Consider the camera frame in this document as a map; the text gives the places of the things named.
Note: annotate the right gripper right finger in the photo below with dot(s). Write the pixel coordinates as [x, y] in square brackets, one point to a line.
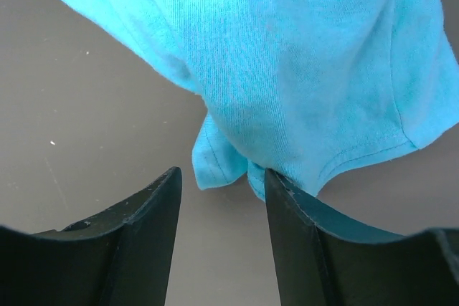
[324, 257]

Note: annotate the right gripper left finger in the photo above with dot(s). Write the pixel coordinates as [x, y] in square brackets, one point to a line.
[120, 256]

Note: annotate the light blue t shirt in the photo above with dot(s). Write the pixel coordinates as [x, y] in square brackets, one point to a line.
[308, 88]

